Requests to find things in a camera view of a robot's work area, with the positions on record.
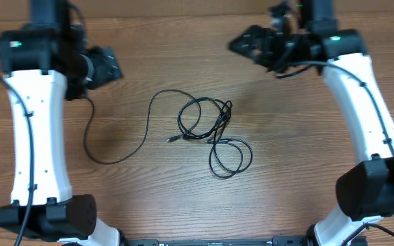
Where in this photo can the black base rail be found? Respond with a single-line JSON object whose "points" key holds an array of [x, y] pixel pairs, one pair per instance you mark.
{"points": [[274, 241]]}

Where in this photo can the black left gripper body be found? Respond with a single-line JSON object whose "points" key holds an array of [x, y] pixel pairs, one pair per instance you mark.
{"points": [[104, 70]]}

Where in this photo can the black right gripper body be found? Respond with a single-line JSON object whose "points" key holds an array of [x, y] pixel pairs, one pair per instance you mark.
{"points": [[290, 52]]}

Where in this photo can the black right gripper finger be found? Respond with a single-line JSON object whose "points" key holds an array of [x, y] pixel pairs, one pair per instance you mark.
{"points": [[246, 46], [253, 32]]}

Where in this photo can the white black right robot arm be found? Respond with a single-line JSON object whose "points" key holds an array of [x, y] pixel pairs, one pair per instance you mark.
{"points": [[365, 194]]}

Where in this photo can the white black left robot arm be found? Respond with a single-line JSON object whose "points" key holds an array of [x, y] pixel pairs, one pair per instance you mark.
{"points": [[45, 64]]}

